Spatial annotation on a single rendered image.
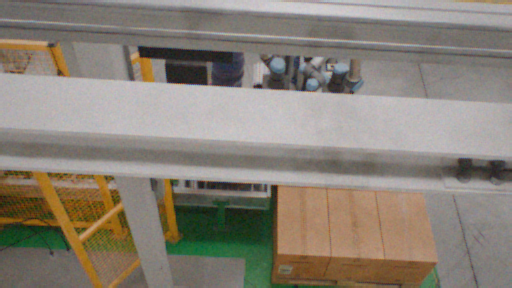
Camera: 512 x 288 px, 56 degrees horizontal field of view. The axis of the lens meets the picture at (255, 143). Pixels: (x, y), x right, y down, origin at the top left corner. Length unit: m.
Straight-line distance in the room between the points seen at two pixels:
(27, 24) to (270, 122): 0.62
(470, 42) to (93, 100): 0.80
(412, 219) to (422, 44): 2.98
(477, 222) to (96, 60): 3.91
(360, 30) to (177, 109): 0.47
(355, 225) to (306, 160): 2.99
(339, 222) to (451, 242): 1.25
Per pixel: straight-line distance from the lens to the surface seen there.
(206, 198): 3.89
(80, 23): 1.15
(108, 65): 1.84
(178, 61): 1.16
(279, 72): 3.83
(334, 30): 1.09
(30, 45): 2.85
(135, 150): 0.91
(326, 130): 0.81
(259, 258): 4.23
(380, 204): 4.03
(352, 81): 3.80
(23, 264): 4.52
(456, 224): 4.85
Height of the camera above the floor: 3.83
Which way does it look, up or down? 52 degrees down
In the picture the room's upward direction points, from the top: 5 degrees clockwise
